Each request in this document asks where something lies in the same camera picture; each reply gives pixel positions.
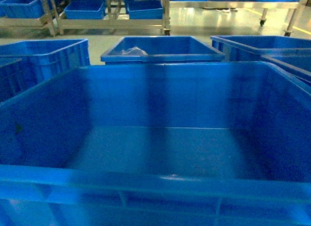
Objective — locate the large blue plastic crate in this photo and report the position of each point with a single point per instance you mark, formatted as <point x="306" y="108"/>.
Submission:
<point x="216" y="144"/>

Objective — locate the far steel shelf rack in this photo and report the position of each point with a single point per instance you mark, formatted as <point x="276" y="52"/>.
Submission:
<point x="54" y="19"/>

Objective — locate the blue bin far right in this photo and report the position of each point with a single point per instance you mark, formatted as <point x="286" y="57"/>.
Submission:
<point x="144" y="9"/>

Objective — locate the blue bin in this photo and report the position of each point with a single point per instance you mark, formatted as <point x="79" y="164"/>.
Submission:
<point x="144" y="9"/>
<point x="22" y="8"/>
<point x="86" y="9"/>

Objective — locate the blue crate at left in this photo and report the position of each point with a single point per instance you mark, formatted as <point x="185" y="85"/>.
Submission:
<point x="25" y="64"/>

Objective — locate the crumpled clear plastic bag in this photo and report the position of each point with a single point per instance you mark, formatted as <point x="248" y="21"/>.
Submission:
<point x="134" y="51"/>

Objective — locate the blue bin far middle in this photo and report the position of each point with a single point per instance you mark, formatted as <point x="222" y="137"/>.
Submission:
<point x="86" y="9"/>

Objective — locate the blue crate at right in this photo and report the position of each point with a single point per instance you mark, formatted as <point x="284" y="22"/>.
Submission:
<point x="291" y="54"/>

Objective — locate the steel cart with casters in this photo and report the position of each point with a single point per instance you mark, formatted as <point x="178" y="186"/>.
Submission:
<point x="293" y="5"/>

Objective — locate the blue crate with plastic bag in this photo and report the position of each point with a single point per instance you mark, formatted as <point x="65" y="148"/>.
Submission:
<point x="162" y="49"/>

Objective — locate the blue bin far left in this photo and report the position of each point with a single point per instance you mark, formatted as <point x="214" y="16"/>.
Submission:
<point x="22" y="8"/>

